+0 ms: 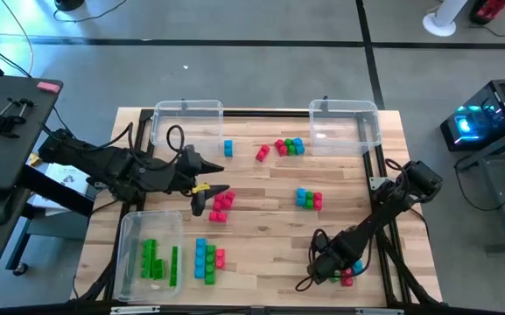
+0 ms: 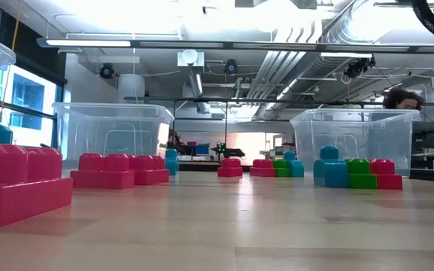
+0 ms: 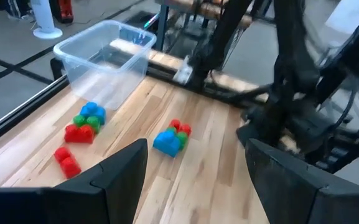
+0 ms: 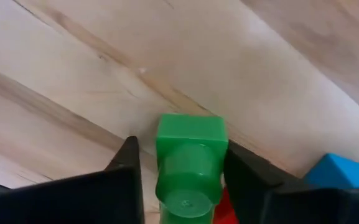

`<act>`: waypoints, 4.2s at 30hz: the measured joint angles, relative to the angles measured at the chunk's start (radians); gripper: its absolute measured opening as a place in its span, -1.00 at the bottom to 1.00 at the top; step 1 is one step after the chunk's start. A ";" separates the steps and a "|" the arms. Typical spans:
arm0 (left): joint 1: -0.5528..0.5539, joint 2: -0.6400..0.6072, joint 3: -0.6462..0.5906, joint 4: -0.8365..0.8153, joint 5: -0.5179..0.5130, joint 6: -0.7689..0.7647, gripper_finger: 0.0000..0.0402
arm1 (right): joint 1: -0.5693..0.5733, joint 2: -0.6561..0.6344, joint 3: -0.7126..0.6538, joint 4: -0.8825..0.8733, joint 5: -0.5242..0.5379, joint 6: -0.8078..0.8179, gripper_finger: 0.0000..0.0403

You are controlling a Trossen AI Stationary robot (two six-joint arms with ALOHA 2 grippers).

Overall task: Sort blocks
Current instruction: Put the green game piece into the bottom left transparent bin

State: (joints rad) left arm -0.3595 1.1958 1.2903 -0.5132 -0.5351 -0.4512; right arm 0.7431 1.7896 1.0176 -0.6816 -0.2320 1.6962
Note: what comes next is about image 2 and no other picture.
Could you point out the blue two-stud toy block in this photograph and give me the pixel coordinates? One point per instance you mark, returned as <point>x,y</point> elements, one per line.
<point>331,173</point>
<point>295,167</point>
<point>171,162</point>

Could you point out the background black robot arm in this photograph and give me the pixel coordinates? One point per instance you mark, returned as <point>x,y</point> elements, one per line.
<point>228,152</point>

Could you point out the blue storage box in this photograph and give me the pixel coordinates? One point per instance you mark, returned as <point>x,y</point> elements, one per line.
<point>202,150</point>

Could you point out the black round spotlight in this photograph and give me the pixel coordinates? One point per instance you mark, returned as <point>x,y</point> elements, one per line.
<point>107,71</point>
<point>231,67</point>

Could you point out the green two-stud toy block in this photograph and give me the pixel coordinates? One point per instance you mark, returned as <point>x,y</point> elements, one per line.
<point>361,178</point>
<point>281,169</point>

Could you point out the silver conduit pipes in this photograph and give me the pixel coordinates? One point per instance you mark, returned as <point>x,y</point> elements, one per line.
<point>273,71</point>

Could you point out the white LED light bar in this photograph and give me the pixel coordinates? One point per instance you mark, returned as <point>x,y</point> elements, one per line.
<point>346,55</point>
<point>88,43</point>

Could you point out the black ceiling-mounted device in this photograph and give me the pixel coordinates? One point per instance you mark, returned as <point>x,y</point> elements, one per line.
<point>359,67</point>

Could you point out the large window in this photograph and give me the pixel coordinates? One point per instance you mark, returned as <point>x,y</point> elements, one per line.
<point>28,124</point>

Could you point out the person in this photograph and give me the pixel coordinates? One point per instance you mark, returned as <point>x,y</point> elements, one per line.
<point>402,98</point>

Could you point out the black monitor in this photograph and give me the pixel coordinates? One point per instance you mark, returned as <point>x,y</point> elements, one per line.
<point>425,135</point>

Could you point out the black overhead frame beam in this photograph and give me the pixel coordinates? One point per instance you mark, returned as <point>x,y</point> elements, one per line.
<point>277,46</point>

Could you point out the black aluminium table frame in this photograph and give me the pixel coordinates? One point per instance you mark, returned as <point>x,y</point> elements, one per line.
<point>433,174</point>

